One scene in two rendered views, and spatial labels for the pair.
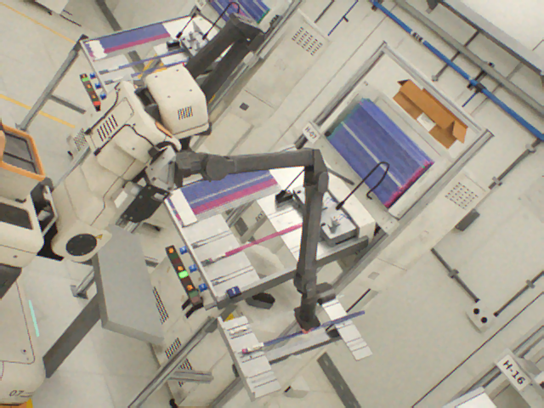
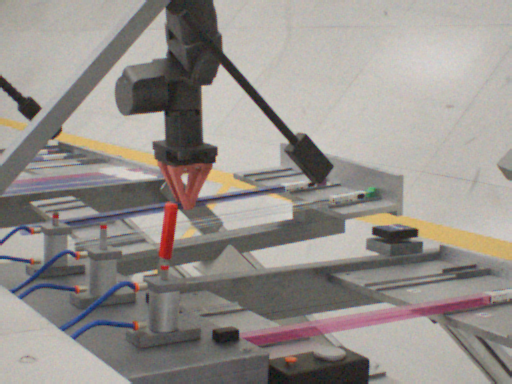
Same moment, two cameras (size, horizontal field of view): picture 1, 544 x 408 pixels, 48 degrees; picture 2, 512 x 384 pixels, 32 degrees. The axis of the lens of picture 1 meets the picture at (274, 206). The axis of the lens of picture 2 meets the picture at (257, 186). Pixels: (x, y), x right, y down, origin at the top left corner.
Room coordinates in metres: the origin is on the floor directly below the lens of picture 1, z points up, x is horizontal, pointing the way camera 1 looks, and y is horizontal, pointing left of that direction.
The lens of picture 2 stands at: (3.10, 0.33, 1.54)
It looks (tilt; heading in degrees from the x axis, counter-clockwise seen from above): 30 degrees down; 213
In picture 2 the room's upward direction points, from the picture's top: 43 degrees counter-clockwise
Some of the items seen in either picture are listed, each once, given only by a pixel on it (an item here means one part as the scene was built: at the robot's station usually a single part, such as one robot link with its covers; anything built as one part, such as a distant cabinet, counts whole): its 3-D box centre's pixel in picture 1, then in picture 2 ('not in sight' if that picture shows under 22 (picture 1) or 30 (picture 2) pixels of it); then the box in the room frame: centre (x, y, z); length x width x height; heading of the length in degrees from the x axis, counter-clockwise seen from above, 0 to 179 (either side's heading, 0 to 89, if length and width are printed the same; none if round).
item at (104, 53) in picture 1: (150, 110); not in sight; (3.72, 0.99, 0.66); 1.01 x 0.73 x 1.31; 140
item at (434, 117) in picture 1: (440, 115); not in sight; (3.10, -0.30, 1.82); 0.68 x 0.30 x 0.20; 50
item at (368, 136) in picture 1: (381, 153); not in sight; (2.81, -0.19, 1.52); 0.51 x 0.13 x 0.27; 50
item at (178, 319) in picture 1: (227, 323); not in sight; (2.94, -0.23, 0.31); 0.70 x 0.65 x 0.62; 50
